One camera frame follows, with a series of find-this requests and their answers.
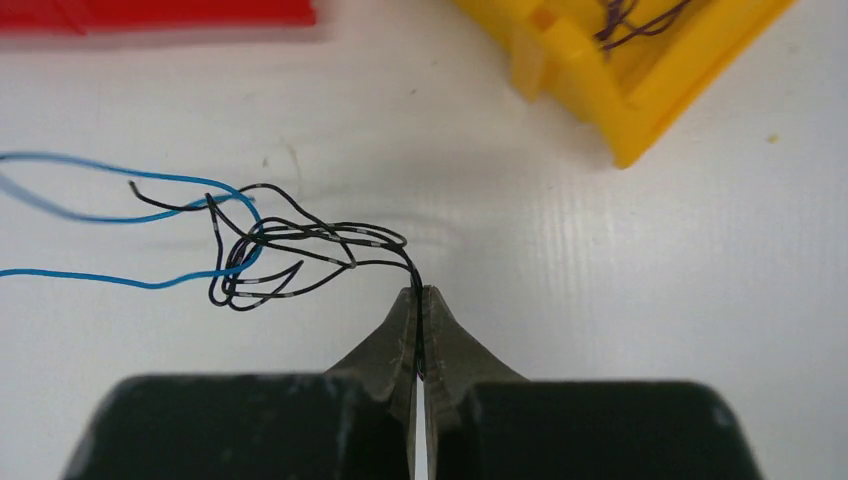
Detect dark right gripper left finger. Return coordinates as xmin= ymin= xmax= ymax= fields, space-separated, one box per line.
xmin=63 ymin=288 xmax=417 ymax=479

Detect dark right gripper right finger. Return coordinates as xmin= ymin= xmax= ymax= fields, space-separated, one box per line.
xmin=421 ymin=286 xmax=762 ymax=479

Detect blue purple black wires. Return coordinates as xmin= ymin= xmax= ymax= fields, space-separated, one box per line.
xmin=0 ymin=152 xmax=425 ymax=313

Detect yellow plastic bin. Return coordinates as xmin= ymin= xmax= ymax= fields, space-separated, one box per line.
xmin=457 ymin=0 xmax=791 ymax=169

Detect right red plastic bin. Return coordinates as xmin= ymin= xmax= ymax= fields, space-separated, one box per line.
xmin=1 ymin=0 xmax=317 ymax=35

